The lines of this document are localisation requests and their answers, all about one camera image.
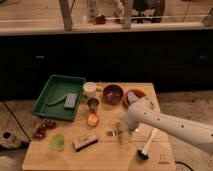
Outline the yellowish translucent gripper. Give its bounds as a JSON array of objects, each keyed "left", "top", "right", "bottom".
[{"left": 116, "top": 122, "right": 130, "bottom": 145}]

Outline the silver metal fork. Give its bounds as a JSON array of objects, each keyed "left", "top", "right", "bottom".
[{"left": 106, "top": 129, "right": 139, "bottom": 136}]

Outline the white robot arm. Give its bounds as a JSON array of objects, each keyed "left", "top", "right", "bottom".
[{"left": 120, "top": 96, "right": 213, "bottom": 155}]

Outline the grey cloth in bowl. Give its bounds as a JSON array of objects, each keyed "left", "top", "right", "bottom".
[{"left": 127, "top": 92, "right": 139, "bottom": 104}]

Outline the purple bowl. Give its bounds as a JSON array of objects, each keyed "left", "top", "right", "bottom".
[{"left": 103, "top": 84, "right": 124, "bottom": 105}]

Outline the orange terracotta bowl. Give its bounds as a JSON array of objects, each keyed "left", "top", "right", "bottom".
[{"left": 123, "top": 89, "right": 145, "bottom": 107}]

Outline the orange fruit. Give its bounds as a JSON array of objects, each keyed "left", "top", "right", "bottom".
[{"left": 87, "top": 114, "right": 99, "bottom": 127}]

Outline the small metal cup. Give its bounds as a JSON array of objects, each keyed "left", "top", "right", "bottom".
[{"left": 87, "top": 98, "right": 99, "bottom": 113}]

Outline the wooden board eraser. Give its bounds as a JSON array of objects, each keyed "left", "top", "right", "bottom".
[{"left": 73, "top": 133, "right": 98, "bottom": 152}]

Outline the white cup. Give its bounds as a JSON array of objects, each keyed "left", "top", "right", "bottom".
[{"left": 83, "top": 82, "right": 97, "bottom": 97}]

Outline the grey sponge block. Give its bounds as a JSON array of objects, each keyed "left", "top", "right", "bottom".
[{"left": 64, "top": 93, "right": 77, "bottom": 109}]

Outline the green plastic cup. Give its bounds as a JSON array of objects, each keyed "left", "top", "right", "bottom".
[{"left": 50, "top": 134, "right": 65, "bottom": 151}]

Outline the green cucumber slice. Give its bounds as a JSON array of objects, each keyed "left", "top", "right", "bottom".
[{"left": 46, "top": 94, "right": 67, "bottom": 106}]

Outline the green plastic tray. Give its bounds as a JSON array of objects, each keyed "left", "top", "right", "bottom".
[{"left": 32, "top": 75, "right": 86, "bottom": 121}]

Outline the brown grape bunch toy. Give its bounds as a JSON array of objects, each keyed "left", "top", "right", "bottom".
[{"left": 33, "top": 120, "right": 57, "bottom": 139}]

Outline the white handled dish brush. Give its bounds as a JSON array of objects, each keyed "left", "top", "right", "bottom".
[{"left": 137, "top": 128, "right": 158, "bottom": 160}]

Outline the black power cable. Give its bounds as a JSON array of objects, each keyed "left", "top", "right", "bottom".
[{"left": 175, "top": 161, "right": 195, "bottom": 171}]

